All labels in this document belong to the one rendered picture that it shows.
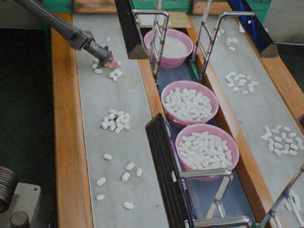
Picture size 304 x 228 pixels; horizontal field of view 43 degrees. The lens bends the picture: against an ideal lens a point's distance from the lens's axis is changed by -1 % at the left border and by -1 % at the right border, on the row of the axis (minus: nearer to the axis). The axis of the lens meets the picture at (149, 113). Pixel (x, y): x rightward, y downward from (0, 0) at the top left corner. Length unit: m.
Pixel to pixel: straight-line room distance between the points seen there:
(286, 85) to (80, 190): 1.18
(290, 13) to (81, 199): 2.59
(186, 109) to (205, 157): 0.27
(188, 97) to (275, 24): 1.83
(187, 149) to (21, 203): 0.73
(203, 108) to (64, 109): 0.64
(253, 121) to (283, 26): 1.83
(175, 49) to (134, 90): 0.42
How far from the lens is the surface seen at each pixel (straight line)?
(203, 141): 1.70
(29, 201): 1.78
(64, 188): 1.45
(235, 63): 2.16
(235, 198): 1.65
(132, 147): 1.61
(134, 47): 1.51
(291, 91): 2.08
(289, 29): 3.63
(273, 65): 2.20
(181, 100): 1.87
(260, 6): 2.59
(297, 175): 1.29
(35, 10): 1.76
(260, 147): 1.77
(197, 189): 1.62
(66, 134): 1.61
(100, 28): 2.22
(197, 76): 2.04
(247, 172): 1.64
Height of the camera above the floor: 1.98
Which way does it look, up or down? 45 degrees down
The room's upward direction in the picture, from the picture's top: 11 degrees clockwise
